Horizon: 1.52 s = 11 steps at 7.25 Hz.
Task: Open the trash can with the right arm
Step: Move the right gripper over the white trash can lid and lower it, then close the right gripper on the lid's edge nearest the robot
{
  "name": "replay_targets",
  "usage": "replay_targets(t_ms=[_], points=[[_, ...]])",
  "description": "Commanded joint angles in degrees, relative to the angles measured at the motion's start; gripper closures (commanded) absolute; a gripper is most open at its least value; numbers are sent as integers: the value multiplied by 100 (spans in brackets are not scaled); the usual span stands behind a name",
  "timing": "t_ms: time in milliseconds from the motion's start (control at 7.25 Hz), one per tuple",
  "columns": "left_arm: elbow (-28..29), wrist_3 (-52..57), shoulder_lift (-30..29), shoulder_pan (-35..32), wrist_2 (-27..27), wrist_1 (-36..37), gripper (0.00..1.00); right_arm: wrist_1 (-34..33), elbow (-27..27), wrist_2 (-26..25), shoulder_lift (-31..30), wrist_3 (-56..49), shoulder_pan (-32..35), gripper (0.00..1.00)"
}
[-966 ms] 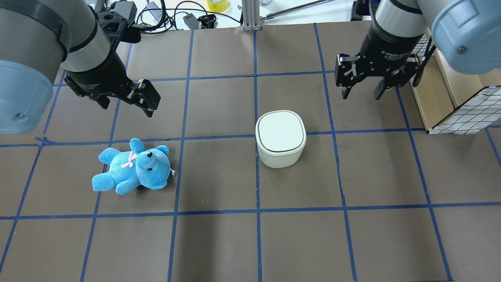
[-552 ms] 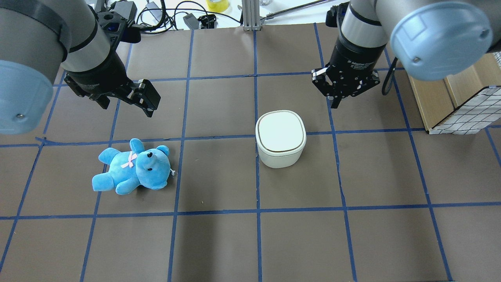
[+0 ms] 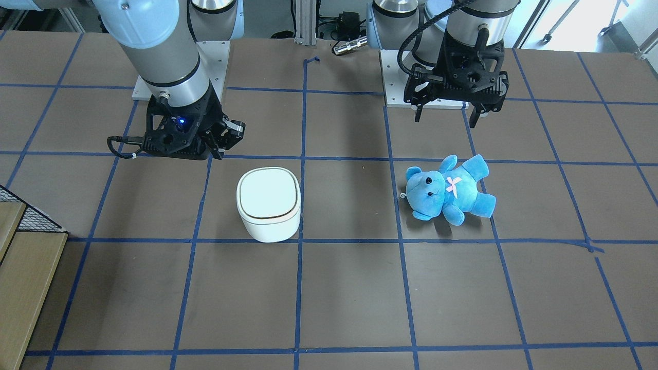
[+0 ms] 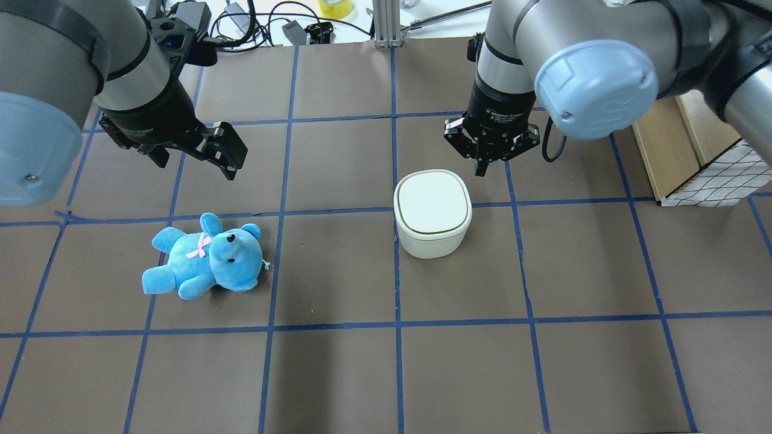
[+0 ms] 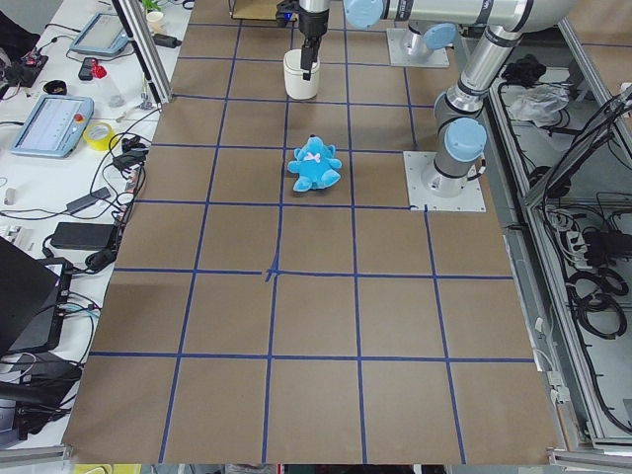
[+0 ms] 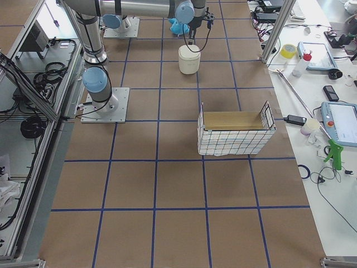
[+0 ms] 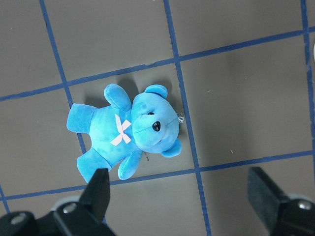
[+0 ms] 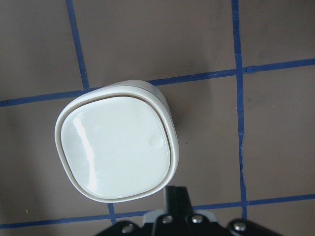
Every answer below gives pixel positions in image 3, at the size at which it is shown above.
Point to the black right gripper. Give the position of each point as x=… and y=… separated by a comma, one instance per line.
x=207, y=119

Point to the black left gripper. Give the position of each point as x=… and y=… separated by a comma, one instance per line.
x=418, y=93

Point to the white trash can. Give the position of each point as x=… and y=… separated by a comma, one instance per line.
x=268, y=201

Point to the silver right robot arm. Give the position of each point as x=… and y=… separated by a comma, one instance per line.
x=144, y=25

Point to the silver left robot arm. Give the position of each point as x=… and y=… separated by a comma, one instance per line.
x=412, y=32

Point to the blue teddy bear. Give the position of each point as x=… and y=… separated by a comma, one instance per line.
x=450, y=190

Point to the wooden box with checkered cloth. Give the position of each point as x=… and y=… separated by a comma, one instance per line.
x=32, y=245

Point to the aluminium frame post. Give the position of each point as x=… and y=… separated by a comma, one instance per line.
x=306, y=22

